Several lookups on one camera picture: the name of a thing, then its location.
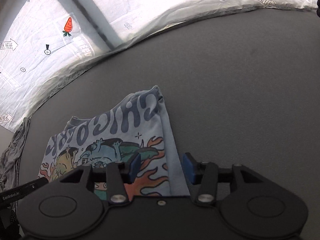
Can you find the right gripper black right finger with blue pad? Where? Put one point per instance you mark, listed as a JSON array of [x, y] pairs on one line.
[[203, 174]]

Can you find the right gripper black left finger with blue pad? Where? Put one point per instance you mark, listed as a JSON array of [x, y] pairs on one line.
[[118, 174]]

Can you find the light blue printed t-shirt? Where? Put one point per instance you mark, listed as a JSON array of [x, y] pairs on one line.
[[138, 124]]

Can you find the grey crumpled garment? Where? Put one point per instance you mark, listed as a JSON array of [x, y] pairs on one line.
[[10, 158]]

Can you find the white printed curtain sheet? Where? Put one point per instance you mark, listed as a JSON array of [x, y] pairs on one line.
[[45, 44]]

